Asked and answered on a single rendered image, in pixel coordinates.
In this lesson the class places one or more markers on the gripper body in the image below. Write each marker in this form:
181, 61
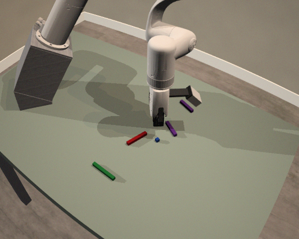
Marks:
158, 98

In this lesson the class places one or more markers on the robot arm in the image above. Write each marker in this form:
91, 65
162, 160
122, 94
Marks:
166, 42

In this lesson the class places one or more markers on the purple rod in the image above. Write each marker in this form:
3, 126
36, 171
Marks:
186, 106
171, 128

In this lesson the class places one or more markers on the green rod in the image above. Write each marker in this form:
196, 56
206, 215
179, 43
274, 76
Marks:
105, 172

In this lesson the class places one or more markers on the red rod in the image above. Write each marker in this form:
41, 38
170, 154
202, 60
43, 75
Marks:
136, 138

